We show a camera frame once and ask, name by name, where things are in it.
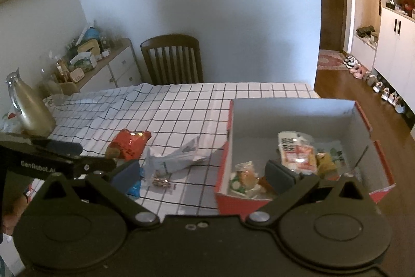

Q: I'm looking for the red orange snack bag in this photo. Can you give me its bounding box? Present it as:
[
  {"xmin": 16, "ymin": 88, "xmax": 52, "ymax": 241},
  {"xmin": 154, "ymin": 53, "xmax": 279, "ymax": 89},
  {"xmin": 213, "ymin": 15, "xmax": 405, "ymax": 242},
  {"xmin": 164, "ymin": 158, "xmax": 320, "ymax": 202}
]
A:
[{"xmin": 105, "ymin": 129, "xmax": 153, "ymax": 161}]

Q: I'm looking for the dark wooden door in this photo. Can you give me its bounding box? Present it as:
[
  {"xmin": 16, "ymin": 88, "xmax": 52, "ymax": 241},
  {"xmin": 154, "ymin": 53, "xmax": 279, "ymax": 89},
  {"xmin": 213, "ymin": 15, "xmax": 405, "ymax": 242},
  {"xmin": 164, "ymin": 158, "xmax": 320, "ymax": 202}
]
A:
[{"xmin": 319, "ymin": 0, "xmax": 350, "ymax": 53}]

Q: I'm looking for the large white red-label snack bag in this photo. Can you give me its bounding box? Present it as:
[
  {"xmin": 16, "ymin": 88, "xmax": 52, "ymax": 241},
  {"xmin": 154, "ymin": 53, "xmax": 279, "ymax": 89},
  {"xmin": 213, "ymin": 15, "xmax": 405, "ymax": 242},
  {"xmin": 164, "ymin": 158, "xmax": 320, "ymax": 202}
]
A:
[{"xmin": 277, "ymin": 130, "xmax": 319, "ymax": 176}]

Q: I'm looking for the white wooden sideboard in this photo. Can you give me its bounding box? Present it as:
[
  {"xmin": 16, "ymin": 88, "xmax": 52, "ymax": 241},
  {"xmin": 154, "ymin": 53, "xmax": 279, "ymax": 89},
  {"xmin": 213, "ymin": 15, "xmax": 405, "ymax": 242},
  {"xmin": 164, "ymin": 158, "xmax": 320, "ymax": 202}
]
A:
[{"xmin": 41, "ymin": 38, "xmax": 143, "ymax": 95}]

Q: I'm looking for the yellow box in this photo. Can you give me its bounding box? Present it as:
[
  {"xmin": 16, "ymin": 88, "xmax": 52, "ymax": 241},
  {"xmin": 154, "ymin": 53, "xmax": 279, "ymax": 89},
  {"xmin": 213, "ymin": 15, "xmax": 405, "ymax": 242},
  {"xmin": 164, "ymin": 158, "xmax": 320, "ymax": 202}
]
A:
[{"xmin": 77, "ymin": 38, "xmax": 102, "ymax": 54}]

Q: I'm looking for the red cardboard box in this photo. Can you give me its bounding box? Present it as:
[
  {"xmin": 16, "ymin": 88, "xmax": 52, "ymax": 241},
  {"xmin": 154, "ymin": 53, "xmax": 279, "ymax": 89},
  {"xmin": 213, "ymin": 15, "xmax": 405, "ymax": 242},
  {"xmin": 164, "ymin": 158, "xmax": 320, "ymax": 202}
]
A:
[{"xmin": 214, "ymin": 98, "xmax": 397, "ymax": 217}]

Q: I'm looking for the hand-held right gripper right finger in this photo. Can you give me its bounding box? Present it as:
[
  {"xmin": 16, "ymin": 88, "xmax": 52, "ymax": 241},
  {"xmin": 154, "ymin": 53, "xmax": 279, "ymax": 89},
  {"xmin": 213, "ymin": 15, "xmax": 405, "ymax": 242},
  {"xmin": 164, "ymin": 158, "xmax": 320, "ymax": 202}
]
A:
[{"xmin": 246, "ymin": 160, "xmax": 371, "ymax": 226}]

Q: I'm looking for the bread snack packet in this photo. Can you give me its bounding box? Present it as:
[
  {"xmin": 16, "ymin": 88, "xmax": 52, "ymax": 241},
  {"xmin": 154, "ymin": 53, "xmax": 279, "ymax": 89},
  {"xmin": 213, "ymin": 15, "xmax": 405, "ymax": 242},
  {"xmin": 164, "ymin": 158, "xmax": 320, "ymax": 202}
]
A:
[{"xmin": 230, "ymin": 161, "xmax": 261, "ymax": 197}]

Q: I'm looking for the blue container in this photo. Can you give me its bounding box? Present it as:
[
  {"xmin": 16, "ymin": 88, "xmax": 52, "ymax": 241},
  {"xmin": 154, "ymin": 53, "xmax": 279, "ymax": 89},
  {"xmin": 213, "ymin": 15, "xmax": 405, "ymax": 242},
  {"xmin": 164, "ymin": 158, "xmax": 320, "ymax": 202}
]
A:
[{"xmin": 82, "ymin": 27, "xmax": 102, "ymax": 41}]

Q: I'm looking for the white plastic bag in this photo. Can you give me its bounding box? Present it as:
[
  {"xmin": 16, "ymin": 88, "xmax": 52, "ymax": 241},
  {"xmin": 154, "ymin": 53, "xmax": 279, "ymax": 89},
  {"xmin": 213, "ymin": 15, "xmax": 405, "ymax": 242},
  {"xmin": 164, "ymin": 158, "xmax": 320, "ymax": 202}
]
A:
[{"xmin": 142, "ymin": 136, "xmax": 210, "ymax": 182}]

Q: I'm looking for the row of shoes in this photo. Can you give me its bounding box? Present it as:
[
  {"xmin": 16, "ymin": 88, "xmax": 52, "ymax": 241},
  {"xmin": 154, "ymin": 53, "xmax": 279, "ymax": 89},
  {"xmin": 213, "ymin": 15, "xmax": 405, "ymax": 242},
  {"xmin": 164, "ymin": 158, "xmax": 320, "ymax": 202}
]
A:
[{"xmin": 343, "ymin": 53, "xmax": 410, "ymax": 116}]

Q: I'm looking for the yellow snack packet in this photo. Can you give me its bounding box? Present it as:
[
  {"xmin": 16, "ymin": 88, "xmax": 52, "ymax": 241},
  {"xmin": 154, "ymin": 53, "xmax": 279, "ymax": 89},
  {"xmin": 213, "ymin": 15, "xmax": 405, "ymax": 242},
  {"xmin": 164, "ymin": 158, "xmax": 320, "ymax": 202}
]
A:
[{"xmin": 316, "ymin": 153, "xmax": 338, "ymax": 180}]

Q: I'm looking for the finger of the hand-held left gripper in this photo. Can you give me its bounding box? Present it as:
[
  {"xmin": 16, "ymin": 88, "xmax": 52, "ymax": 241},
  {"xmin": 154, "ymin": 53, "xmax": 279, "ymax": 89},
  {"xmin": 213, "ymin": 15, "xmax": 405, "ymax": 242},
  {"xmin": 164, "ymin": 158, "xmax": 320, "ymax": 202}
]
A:
[
  {"xmin": 73, "ymin": 157, "xmax": 117, "ymax": 179},
  {"xmin": 31, "ymin": 137, "xmax": 84, "ymax": 157}
]

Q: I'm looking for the tissue box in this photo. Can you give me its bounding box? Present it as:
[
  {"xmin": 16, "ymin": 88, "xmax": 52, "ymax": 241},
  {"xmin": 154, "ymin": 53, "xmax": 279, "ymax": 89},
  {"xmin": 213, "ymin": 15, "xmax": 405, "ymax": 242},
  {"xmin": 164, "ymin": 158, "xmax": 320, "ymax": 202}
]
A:
[{"xmin": 69, "ymin": 51, "xmax": 98, "ymax": 74}]

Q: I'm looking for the wooden chair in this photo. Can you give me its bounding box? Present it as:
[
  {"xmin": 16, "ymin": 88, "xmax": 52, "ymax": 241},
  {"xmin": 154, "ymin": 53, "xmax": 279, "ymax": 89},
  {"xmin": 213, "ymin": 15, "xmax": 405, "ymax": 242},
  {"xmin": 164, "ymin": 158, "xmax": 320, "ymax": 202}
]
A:
[{"xmin": 140, "ymin": 33, "xmax": 204, "ymax": 87}]

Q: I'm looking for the tall white cabinet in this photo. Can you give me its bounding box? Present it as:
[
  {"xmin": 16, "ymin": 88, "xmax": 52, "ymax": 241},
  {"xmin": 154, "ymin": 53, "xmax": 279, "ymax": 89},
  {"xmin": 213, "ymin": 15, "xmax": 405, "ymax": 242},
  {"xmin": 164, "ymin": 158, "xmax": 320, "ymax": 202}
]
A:
[{"xmin": 373, "ymin": 0, "xmax": 415, "ymax": 133}]

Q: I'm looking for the low white shoe cabinet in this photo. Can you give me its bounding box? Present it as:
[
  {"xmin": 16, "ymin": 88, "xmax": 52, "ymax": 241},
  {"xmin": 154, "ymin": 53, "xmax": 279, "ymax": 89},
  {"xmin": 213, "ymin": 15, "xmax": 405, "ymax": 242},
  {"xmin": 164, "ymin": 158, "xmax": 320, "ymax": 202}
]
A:
[{"xmin": 351, "ymin": 30, "xmax": 381, "ymax": 70}]

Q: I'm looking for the patterned doormat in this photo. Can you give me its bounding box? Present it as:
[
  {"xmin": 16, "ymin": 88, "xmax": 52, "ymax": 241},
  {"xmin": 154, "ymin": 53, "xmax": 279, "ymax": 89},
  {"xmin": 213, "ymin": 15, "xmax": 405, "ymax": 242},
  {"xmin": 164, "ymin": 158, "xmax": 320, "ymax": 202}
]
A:
[{"xmin": 317, "ymin": 49, "xmax": 350, "ymax": 72}]

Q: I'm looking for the small white container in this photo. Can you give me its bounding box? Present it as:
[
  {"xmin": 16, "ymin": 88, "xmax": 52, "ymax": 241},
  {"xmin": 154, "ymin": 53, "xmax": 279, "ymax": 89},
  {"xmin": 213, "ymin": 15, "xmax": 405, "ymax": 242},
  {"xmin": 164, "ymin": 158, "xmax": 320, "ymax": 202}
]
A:
[{"xmin": 69, "ymin": 67, "xmax": 86, "ymax": 83}]

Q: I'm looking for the gold thermal jug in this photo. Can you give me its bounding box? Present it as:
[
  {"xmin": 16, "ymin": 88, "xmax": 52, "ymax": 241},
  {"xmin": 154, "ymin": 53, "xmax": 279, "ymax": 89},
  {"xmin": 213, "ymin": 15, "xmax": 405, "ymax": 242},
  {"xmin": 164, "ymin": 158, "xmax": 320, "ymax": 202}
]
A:
[{"xmin": 5, "ymin": 67, "xmax": 58, "ymax": 138}]

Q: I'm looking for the white green snack packet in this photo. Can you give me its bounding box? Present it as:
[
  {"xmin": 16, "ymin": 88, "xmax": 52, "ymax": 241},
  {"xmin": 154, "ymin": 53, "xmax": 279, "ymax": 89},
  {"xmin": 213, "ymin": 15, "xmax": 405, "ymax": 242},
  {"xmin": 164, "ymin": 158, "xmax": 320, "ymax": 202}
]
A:
[{"xmin": 319, "ymin": 143, "xmax": 349, "ymax": 169}]

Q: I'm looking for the blue snack packet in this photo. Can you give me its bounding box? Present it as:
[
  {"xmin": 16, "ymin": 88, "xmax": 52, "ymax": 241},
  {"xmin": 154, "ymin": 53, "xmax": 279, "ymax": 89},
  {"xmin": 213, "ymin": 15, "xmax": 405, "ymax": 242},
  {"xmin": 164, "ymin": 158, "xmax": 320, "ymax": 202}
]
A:
[{"xmin": 126, "ymin": 167, "xmax": 144, "ymax": 199}]

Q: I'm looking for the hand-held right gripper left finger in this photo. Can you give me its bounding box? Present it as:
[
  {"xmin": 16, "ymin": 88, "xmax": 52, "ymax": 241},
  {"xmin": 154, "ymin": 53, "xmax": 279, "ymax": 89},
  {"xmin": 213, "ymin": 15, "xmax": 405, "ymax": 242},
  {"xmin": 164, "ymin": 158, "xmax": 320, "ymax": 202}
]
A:
[{"xmin": 35, "ymin": 160, "xmax": 160, "ymax": 226}]

